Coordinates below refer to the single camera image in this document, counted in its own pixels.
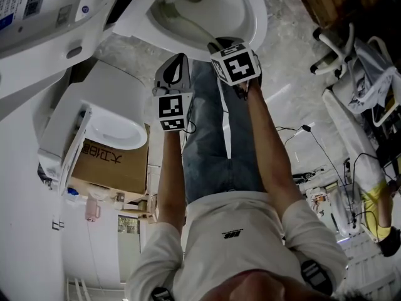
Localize person's blue jeans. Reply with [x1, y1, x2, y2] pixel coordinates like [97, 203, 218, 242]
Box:
[181, 60, 267, 205]

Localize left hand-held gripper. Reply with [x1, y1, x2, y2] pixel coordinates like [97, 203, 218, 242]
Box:
[152, 52, 195, 133]

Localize grey garment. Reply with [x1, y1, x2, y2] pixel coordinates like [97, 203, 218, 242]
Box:
[346, 39, 398, 114]

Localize pink cup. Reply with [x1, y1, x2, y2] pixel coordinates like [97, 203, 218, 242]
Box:
[85, 198, 102, 221]

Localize black arm strap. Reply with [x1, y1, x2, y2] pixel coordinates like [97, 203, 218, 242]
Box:
[151, 287, 175, 301]
[300, 260, 333, 296]

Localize person's left forearm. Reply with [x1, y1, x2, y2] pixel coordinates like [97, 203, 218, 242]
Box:
[156, 129, 189, 231]

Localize person's right forearm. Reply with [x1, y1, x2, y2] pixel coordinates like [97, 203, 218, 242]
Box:
[246, 82, 306, 219]

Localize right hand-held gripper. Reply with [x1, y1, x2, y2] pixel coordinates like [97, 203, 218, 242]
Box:
[206, 35, 263, 100]

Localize black cable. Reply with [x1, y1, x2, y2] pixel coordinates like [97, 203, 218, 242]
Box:
[277, 124, 398, 231]

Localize white office chair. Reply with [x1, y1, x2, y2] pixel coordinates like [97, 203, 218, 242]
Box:
[310, 22, 401, 128]

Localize white smart toilet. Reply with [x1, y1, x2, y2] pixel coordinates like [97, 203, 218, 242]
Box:
[0, 0, 269, 106]

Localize brown cardboard box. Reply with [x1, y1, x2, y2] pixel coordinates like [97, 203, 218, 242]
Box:
[70, 138, 150, 196]

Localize small white toilet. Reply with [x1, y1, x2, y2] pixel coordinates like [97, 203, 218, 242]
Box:
[37, 60, 150, 196]

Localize person's white shirt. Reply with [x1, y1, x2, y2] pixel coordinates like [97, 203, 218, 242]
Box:
[125, 190, 348, 301]

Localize pale green toilet brush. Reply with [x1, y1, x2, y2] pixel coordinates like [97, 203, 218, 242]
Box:
[156, 0, 228, 51]

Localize white plastic device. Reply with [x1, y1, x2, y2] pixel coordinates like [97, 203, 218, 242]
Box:
[330, 183, 361, 236]

